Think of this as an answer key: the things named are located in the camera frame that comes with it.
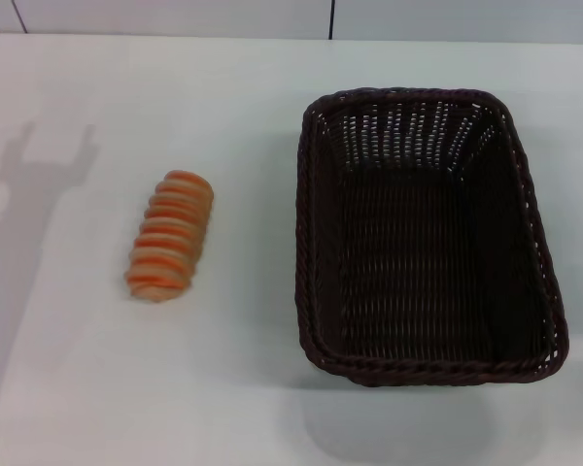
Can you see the dark brown woven basket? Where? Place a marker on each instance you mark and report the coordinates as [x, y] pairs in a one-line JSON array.
[[418, 272]]

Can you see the orange striped bread loaf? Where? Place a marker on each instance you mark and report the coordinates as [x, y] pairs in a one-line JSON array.
[[170, 233]]

